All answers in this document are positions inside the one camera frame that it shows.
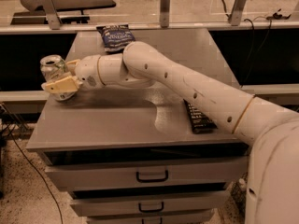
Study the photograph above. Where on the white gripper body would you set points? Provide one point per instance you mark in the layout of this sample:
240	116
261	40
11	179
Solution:
87	70

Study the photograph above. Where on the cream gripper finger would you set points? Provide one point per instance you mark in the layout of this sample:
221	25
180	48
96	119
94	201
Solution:
65	84
71	65

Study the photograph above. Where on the green white 7up can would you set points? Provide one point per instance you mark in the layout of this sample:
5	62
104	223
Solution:
54	68

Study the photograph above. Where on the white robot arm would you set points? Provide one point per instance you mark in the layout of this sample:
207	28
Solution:
271	130

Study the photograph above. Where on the blue chip bag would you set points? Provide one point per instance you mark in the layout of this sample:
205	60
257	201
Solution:
115	37

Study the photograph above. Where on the grey drawer cabinet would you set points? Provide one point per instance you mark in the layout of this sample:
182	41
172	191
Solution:
95	142

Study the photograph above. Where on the black snack bar wrapper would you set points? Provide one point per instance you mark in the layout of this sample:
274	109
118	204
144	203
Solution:
200	123

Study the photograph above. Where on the left metal bracket post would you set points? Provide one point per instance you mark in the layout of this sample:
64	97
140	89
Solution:
51	14

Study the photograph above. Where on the metal bracket post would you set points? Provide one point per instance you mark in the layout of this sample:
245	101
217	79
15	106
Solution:
51	14
164	13
236	13

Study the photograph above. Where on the middle metal bracket post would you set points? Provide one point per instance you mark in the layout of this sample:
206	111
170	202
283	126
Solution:
164	13

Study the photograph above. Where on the top drawer black handle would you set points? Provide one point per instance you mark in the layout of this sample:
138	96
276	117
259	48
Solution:
142	177

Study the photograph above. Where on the drawer black handle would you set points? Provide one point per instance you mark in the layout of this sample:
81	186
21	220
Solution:
151	207
156	220
142	177

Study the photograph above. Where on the middle drawer black handle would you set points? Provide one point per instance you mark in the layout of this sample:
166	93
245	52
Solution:
151	207

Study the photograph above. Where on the bottom drawer black handle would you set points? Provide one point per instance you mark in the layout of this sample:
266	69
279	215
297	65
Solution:
156	220

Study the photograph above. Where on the right metal bracket post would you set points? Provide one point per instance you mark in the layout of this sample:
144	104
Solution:
236	13

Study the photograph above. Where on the wire basket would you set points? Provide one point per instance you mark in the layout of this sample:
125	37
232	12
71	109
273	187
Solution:
239	196

